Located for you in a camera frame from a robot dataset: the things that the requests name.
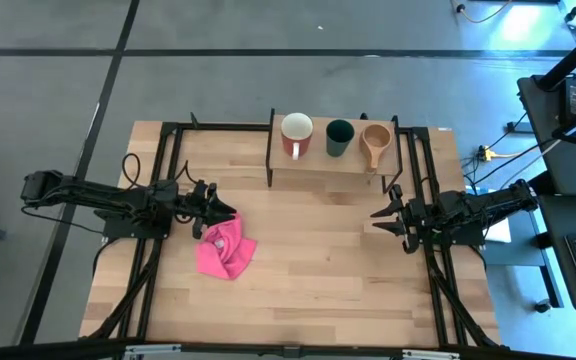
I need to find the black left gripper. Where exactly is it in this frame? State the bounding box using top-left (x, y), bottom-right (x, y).
top-left (176, 182), bottom-right (239, 240)

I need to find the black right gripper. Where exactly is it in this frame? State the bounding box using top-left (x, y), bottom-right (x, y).
top-left (370, 197), bottom-right (437, 254)

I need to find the wooden cup with handle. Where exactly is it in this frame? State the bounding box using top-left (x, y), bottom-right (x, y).
top-left (358, 122), bottom-right (394, 175)

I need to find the dark green plastic cup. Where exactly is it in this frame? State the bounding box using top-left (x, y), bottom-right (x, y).
top-left (325, 118), bottom-right (356, 159)

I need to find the red mug with white handle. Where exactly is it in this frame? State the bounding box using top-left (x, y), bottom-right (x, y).
top-left (280, 111), bottom-right (315, 162)

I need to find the pink cloth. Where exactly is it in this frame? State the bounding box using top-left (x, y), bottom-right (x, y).
top-left (194, 213), bottom-right (259, 282)

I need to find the white paper sheet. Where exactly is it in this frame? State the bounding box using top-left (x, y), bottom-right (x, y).
top-left (466, 185), bottom-right (513, 245)

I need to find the yellow power plug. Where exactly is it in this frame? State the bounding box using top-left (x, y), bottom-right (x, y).
top-left (477, 144), bottom-right (520, 162)

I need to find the dark grey desk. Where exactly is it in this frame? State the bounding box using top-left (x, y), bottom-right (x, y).
top-left (516, 73), bottom-right (576, 314)

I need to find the black diagonal pole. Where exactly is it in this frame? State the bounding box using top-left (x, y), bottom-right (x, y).
top-left (537, 18), bottom-right (576, 92)

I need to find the black aluminium rig frame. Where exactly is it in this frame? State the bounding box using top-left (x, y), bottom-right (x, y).
top-left (78, 111), bottom-right (510, 360)

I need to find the wooden shelf with black frame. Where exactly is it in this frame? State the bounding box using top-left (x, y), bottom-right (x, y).
top-left (265, 107), bottom-right (404, 196)

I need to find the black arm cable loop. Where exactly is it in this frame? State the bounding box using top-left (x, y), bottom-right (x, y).
top-left (120, 151), bottom-right (143, 192)

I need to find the silver frame bracket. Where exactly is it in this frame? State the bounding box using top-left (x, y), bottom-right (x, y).
top-left (400, 348), bottom-right (462, 360)
top-left (121, 343), bottom-right (183, 359)

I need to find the orange floor cable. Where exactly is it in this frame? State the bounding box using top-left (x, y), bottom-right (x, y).
top-left (453, 0), bottom-right (513, 25)

